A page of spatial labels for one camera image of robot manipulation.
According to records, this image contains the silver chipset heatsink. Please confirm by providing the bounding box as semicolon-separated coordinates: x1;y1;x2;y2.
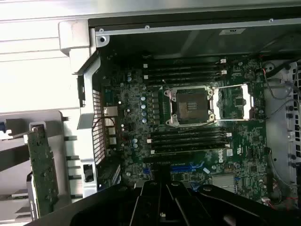
212;175;236;190

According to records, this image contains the blue expansion slot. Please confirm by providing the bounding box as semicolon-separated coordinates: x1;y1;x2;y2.
143;165;196;174

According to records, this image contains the black RAM slot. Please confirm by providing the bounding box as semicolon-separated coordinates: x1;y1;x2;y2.
143;63;228;71
150;135;230;142
143;56;228;64
143;76;228;84
150;129;230;136
148;147;231;155
143;70;228;77
149;141;230;148

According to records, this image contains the green motherboard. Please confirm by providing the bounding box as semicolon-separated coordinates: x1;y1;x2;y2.
98;53;270;204

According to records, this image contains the grey parts rack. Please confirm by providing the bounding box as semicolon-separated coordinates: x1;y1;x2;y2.
0;110;84;223

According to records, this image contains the CPU socket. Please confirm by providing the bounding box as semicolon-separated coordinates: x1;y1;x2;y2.
164;85;216;128

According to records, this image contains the metal disk bay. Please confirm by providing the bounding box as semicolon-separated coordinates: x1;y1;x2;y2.
264;60;301;186

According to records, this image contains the open black PC case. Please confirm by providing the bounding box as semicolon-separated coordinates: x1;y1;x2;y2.
58;4;301;212

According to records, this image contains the red black twisted wire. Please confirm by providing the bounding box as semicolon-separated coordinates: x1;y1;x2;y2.
91;116;116;132

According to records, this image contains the grey wire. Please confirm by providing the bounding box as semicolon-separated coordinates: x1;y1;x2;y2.
264;80;297;113

